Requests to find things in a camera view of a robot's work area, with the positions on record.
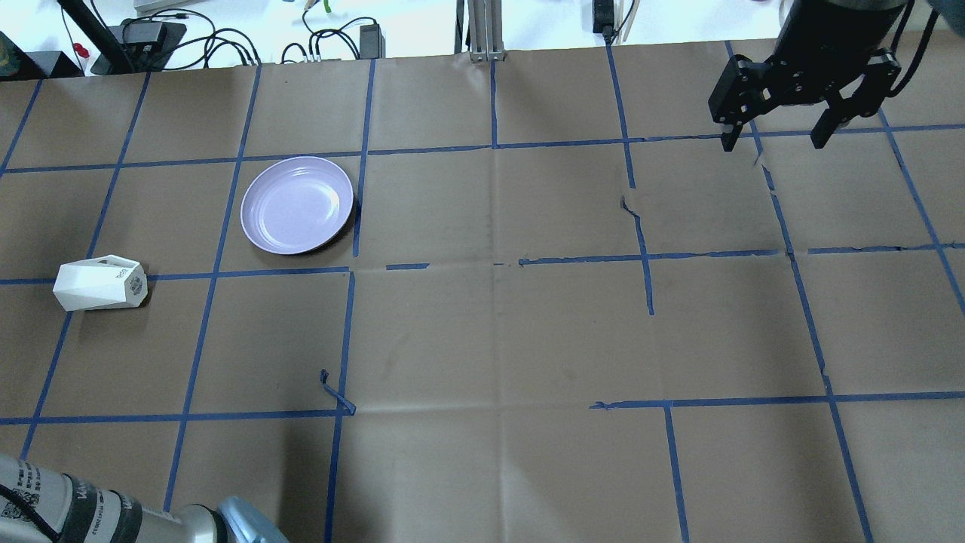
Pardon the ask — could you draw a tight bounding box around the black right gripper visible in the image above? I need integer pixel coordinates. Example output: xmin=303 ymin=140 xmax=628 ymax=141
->
xmin=709 ymin=1 xmax=902 ymax=152

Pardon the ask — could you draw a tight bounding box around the white faceted cup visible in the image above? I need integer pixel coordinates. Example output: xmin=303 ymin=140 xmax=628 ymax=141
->
xmin=53 ymin=255 xmax=149 ymax=311

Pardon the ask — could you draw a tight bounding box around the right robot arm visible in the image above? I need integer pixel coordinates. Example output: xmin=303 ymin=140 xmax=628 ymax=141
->
xmin=709 ymin=1 xmax=963 ymax=152

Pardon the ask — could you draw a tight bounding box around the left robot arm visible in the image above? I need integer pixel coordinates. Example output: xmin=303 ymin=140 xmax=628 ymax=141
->
xmin=1 ymin=454 xmax=287 ymax=542

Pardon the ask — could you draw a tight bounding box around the lavender plate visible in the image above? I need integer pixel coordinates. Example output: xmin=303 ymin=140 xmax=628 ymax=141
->
xmin=239 ymin=157 xmax=356 ymax=256

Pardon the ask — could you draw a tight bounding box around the black power adapter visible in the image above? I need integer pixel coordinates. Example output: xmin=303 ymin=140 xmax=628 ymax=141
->
xmin=358 ymin=22 xmax=385 ymax=60

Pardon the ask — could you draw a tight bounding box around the black wall adapter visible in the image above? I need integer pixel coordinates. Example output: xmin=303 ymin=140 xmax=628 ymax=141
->
xmin=590 ymin=0 xmax=616 ymax=35

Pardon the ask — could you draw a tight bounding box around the aluminium frame post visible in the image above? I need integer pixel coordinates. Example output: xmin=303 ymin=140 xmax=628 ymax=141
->
xmin=454 ymin=1 xmax=506 ymax=63

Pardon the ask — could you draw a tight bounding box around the black cable bundle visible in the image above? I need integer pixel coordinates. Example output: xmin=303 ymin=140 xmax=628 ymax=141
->
xmin=113 ymin=9 xmax=378 ymax=70

